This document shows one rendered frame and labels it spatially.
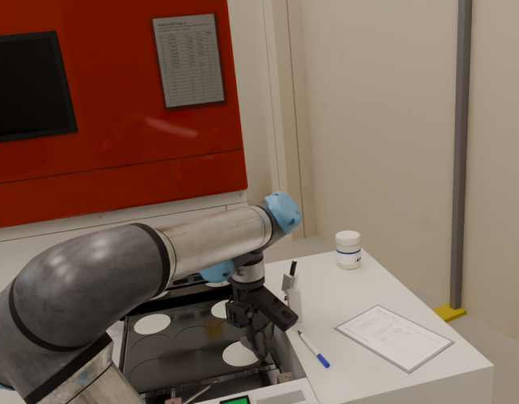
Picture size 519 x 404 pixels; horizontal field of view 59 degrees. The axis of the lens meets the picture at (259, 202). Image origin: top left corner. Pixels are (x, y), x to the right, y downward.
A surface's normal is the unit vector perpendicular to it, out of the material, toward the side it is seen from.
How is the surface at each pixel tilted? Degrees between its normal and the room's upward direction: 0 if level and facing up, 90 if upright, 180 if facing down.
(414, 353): 0
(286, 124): 90
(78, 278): 57
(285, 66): 90
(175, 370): 0
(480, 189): 90
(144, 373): 0
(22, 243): 90
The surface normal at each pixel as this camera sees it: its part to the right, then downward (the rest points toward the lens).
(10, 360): -0.24, 0.31
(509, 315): -0.89, 0.22
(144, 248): 0.64, -0.46
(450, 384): 0.21, 0.28
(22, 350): -0.15, 0.56
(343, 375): -0.10, -0.95
